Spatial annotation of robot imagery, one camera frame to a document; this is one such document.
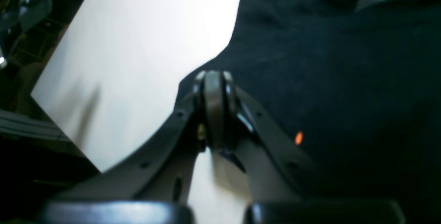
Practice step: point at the black t-shirt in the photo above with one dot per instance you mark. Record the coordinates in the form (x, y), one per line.
(360, 79)

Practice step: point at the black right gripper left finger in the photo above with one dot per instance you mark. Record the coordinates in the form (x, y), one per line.
(150, 186)

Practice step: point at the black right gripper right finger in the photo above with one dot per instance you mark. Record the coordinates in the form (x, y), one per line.
(288, 186)

